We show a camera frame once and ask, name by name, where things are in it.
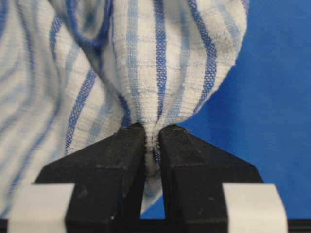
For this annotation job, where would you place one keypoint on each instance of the white blue striped towel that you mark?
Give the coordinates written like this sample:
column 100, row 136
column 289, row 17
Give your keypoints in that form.
column 72, row 72

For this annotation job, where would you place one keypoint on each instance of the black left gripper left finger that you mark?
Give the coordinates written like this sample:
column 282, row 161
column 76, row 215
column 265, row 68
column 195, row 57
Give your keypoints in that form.
column 108, row 179

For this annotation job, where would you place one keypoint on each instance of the blue table cloth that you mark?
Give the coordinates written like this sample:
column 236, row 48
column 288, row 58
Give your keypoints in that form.
column 237, row 73

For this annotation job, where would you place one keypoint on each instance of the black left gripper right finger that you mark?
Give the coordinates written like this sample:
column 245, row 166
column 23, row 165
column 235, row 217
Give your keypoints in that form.
column 192, row 174

